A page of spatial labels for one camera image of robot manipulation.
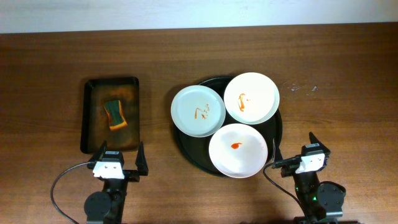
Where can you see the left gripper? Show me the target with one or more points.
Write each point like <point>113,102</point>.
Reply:
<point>131,175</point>

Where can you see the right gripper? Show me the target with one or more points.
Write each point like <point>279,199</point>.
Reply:
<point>289,168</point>

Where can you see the green orange sponge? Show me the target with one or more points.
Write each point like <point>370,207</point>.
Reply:
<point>115,115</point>

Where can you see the white plate bottom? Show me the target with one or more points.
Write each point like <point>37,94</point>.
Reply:
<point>238,150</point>

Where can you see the white plate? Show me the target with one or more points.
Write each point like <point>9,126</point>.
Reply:
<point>238,150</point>
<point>251,98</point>
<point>198,111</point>

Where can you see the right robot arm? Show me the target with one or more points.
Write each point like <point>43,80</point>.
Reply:
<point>321,202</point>

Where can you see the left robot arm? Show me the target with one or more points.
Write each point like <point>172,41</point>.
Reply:
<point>107,205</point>

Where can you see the black rectangular tray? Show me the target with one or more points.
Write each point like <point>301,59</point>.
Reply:
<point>95,127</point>

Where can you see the black round tray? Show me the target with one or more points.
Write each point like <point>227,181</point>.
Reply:
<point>195,150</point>

